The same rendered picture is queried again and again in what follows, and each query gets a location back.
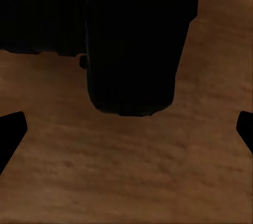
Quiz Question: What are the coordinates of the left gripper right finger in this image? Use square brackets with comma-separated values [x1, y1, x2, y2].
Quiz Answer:
[236, 111, 253, 154]

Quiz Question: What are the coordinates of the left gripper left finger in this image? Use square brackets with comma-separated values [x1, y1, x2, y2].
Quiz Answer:
[0, 111, 27, 174]

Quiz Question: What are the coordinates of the digital camera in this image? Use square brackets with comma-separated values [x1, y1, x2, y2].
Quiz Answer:
[0, 0, 198, 117]

